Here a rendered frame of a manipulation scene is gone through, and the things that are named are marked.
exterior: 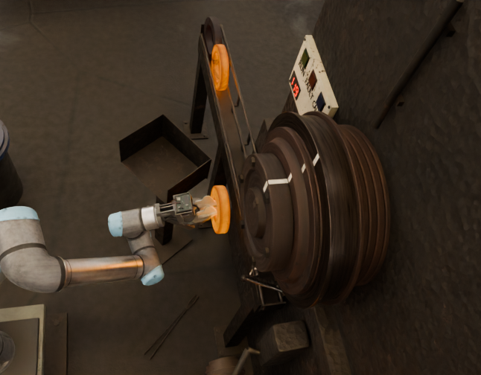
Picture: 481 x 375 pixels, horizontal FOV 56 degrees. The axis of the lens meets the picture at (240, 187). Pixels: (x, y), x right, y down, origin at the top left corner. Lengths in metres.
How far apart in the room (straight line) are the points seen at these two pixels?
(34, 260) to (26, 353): 0.59
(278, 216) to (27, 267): 0.66
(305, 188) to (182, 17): 2.45
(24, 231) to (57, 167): 1.20
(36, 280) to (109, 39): 2.04
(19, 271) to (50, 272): 0.07
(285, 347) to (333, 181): 0.57
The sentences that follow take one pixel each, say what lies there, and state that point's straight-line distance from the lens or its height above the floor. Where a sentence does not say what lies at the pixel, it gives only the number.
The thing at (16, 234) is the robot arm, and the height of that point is 0.90.
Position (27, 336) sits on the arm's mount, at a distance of 1.83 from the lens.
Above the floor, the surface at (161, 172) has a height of 0.60.
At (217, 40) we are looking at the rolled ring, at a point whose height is 0.73.
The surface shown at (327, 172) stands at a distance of 0.90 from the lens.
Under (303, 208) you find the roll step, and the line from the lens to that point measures 0.94.
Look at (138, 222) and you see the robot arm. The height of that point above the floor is 0.76.
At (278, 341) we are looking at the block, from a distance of 1.32.
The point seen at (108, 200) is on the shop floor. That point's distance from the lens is 2.35.
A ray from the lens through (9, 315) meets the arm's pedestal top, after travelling 1.88.
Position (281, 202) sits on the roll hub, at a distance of 0.95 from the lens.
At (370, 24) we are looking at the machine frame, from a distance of 1.06.
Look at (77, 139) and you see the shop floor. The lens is 2.57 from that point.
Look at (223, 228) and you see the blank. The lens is 1.43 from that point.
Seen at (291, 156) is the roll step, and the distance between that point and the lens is 0.98.
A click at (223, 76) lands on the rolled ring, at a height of 0.73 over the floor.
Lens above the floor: 2.05
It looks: 58 degrees down
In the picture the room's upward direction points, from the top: 19 degrees clockwise
